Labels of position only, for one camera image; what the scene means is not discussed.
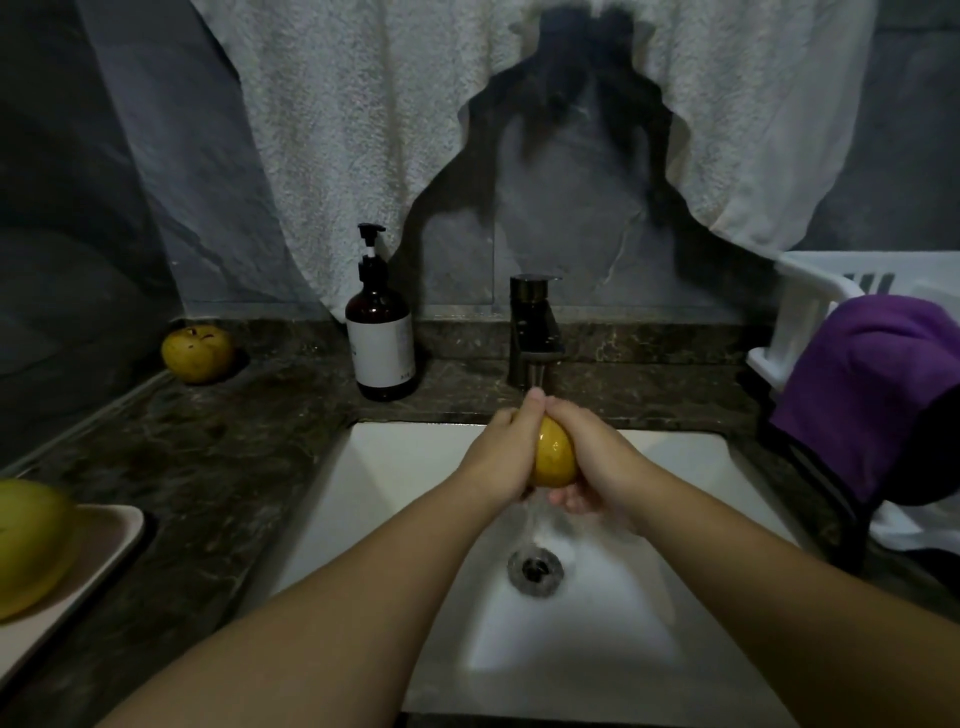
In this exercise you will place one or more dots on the person's right hand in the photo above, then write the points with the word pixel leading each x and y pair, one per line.
pixel 603 458

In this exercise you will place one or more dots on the person's left hand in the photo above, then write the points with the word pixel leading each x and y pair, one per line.
pixel 503 450

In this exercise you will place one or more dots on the black faucet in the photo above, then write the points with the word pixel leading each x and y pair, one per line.
pixel 533 318

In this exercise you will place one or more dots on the dark soap pump bottle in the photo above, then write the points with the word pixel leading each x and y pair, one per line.
pixel 381 333

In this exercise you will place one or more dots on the purple cloth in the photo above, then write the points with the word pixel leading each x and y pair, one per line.
pixel 863 390

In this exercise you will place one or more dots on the group of yellow apples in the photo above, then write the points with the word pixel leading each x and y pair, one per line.
pixel 198 353

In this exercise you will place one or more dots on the beige plastic tray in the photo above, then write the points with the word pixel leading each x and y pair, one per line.
pixel 105 555

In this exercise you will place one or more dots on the person's right forearm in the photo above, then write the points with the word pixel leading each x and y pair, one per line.
pixel 810 615

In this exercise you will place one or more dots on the person's left forearm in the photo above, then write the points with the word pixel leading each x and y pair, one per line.
pixel 285 638

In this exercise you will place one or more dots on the metal sink drain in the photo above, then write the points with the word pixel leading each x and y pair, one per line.
pixel 536 569

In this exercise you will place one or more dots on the white sink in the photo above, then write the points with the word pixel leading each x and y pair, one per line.
pixel 660 638

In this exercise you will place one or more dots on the white plastic basket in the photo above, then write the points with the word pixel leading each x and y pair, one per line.
pixel 810 300

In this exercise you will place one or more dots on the white hanging towel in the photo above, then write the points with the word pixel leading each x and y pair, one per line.
pixel 330 135

